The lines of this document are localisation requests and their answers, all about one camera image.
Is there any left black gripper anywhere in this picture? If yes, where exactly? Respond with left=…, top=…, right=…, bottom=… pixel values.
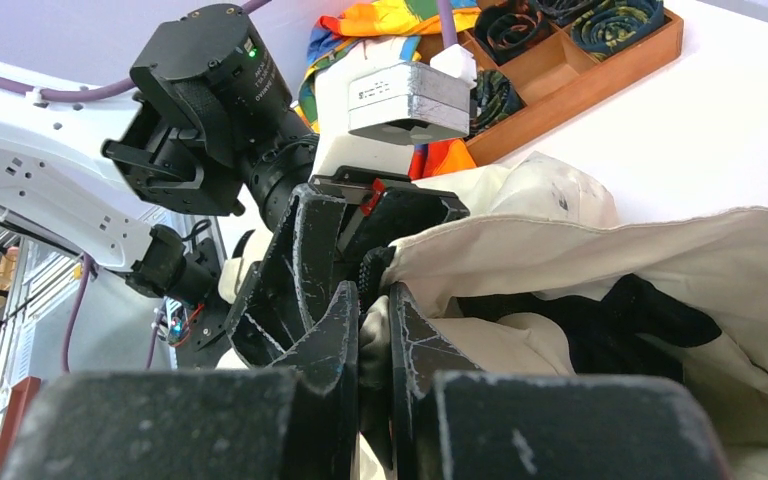
left=228, top=166, right=470, bottom=368

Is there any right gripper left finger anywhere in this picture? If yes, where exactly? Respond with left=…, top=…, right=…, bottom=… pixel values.
left=1, top=281, right=359, bottom=479

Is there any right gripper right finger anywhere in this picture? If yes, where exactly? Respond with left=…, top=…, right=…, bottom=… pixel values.
left=389, top=283, right=730, bottom=479

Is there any beige zip jacket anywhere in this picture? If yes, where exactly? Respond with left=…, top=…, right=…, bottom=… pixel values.
left=358, top=152, right=768, bottom=479

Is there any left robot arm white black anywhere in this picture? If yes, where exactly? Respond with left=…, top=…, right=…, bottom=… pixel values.
left=0, top=4, right=469, bottom=367

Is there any rainbow striped garment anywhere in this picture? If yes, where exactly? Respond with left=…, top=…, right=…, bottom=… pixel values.
left=296, top=1, right=476, bottom=180

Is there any black rolled sock near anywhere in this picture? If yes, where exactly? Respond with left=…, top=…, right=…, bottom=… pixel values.
left=466, top=69, right=526, bottom=140

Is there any black rolled sock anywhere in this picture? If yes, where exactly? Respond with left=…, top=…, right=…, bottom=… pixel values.
left=570, top=0, right=665, bottom=61
left=534, top=0, right=598, bottom=27
left=466, top=69, right=526, bottom=140
left=473, top=0, right=553, bottom=66

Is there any black rolled sock middle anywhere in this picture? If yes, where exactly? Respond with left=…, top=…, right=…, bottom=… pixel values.
left=473, top=0, right=553, bottom=66

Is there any brown wooden compartment tray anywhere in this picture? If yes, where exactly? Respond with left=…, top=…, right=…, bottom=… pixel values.
left=459, top=9, right=684, bottom=166

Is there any black rolled sock far left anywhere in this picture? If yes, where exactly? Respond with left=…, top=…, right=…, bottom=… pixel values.
left=534, top=0, right=598, bottom=27

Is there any black rolled sock far right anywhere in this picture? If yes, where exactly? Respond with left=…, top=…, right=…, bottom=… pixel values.
left=570, top=0, right=665, bottom=61

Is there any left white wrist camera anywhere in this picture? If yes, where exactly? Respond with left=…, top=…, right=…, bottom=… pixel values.
left=347, top=45, right=477, bottom=147

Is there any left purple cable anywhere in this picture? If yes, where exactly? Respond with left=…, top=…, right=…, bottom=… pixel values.
left=0, top=0, right=458, bottom=376

